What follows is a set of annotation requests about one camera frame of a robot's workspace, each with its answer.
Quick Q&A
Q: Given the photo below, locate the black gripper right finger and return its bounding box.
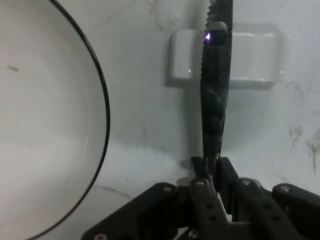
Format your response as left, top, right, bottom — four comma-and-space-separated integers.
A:
215, 156, 320, 240

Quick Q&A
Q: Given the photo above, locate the white ceramic cutlery rest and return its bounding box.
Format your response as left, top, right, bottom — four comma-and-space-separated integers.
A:
166, 22, 292, 91

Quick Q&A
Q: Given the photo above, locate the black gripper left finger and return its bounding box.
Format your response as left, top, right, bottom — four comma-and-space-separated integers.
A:
81, 156, 229, 240

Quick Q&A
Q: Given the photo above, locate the dark metal serrated knife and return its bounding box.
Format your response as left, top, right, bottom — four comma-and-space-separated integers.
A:
199, 0, 235, 193

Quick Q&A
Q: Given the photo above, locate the white plate with black rim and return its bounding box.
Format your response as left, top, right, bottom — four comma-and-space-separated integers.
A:
0, 0, 111, 240

